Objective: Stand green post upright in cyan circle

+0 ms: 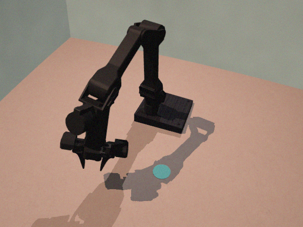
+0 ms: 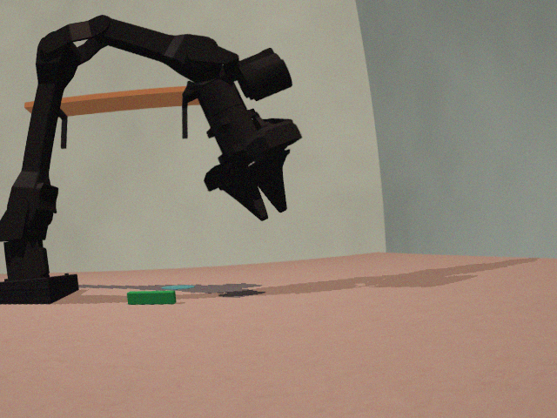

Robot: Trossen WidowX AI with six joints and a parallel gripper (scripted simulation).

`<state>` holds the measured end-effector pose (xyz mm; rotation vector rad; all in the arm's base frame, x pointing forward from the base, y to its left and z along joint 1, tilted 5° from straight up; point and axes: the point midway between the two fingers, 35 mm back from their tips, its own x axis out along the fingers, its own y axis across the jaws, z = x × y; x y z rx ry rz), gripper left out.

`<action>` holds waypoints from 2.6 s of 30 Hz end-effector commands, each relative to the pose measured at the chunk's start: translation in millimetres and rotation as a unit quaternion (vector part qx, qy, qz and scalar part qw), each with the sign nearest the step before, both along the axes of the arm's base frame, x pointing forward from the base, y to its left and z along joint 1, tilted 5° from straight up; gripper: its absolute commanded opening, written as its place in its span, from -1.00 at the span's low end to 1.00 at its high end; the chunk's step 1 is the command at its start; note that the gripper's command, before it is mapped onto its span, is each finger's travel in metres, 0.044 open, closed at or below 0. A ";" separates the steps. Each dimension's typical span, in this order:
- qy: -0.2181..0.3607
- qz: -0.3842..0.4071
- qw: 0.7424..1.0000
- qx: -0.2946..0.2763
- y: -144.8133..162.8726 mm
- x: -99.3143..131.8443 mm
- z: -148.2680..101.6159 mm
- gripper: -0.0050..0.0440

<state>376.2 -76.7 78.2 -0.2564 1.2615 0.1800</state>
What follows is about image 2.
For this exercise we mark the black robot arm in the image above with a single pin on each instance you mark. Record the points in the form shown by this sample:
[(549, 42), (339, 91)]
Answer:
[(32, 202)]

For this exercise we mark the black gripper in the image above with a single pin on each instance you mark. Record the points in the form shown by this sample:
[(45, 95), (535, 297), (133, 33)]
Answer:
[(236, 134)]

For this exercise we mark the green rectangular block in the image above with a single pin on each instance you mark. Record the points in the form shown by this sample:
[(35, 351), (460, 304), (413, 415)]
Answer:
[(151, 297)]

